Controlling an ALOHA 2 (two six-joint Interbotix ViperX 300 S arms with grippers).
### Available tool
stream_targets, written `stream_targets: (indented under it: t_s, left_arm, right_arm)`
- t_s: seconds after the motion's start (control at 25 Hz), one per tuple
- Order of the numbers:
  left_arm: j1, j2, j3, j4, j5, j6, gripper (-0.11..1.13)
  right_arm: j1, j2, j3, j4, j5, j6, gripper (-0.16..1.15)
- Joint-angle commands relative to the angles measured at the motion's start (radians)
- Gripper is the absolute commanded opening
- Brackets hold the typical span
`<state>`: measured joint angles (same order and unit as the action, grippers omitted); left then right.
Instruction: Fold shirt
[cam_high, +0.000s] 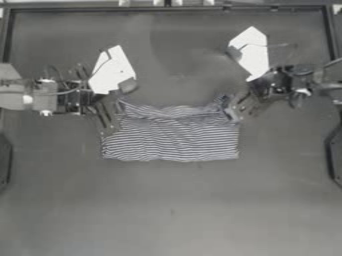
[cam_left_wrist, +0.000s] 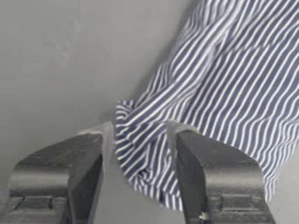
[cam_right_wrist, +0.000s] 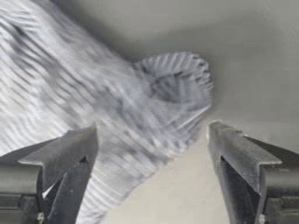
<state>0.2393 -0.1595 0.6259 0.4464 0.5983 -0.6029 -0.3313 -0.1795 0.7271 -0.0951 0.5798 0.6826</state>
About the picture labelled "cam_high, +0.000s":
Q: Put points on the navy white striped t-shirt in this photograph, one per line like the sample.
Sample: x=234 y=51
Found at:
x=174 y=136

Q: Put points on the black table edge bracket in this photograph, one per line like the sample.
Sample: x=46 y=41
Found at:
x=5 y=160
x=336 y=160

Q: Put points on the black table frame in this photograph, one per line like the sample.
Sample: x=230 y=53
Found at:
x=89 y=7

